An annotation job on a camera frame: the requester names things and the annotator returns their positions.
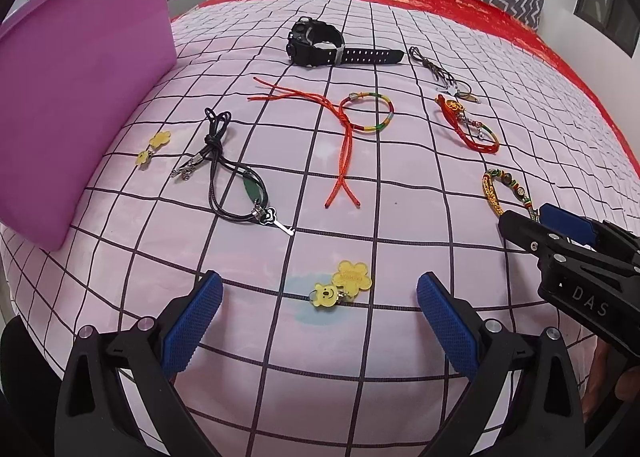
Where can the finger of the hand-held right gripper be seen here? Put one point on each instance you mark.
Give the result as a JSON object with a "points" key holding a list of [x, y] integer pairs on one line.
{"points": [[522, 232], [567, 223]]}

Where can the purple plastic basin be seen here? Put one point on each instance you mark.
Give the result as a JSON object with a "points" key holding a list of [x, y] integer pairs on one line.
{"points": [[75, 87]]}

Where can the black digital wristwatch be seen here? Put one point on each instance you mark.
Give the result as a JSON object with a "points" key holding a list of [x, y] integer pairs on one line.
{"points": [[305, 44]]}

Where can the pink checked blanket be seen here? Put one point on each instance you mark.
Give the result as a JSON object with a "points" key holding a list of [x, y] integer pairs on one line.
{"points": [[300, 242]]}

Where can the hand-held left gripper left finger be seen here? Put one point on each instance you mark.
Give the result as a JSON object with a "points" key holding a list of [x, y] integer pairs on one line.
{"points": [[192, 327]]}

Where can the small yellow flower charm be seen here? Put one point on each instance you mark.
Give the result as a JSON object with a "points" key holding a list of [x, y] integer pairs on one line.
{"points": [[160, 139]]}

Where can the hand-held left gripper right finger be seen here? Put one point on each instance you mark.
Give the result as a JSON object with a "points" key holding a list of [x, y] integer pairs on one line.
{"points": [[447, 327]]}

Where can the red patterned bedsheet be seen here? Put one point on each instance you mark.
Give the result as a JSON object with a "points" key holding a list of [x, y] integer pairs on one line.
{"points": [[550, 37]]}

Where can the person's right hand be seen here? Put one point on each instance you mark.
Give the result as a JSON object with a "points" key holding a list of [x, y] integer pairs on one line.
{"points": [[602, 367]]}

